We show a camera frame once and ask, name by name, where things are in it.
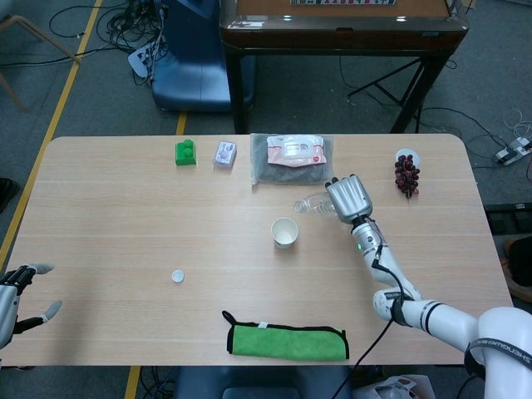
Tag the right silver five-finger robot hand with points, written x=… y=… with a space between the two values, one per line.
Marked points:
x=349 y=197

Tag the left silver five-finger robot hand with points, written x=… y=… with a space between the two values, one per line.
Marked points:
x=8 y=307

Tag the transparent plastic water bottle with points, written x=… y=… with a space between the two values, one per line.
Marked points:
x=311 y=205

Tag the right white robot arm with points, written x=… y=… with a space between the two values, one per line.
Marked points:
x=436 y=318

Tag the floral paper cup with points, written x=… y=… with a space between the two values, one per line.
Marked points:
x=284 y=233

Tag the white bottle cap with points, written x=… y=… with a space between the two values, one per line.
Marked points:
x=178 y=276

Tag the dark red grape bunch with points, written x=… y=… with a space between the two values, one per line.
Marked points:
x=406 y=176

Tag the grey cloth in plastic bag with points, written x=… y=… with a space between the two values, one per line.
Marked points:
x=291 y=174

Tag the pink wet wipes pack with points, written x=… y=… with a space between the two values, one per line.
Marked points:
x=295 y=150

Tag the small white dish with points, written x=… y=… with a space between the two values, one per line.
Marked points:
x=405 y=151

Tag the black tripod stand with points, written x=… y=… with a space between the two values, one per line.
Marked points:
x=390 y=92

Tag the green microfibre cloth black trim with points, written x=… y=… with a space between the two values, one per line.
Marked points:
x=287 y=341

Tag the brown mahjong table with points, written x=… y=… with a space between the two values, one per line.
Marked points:
x=332 y=35

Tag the grey power strip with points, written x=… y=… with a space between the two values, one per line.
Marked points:
x=509 y=153

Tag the green toy building block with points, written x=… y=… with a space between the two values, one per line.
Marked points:
x=185 y=154

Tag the black orange shoe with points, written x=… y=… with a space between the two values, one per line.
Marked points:
x=519 y=262

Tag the face-up mahjong tile row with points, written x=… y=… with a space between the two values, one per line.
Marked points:
x=341 y=2

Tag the crumpled plastic bag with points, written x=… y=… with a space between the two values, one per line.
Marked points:
x=399 y=386

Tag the blue chair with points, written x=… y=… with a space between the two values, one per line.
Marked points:
x=191 y=75

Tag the white power strip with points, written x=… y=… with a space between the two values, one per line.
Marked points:
x=141 y=60

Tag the white chair wooden legs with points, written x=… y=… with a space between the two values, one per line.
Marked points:
x=25 y=26

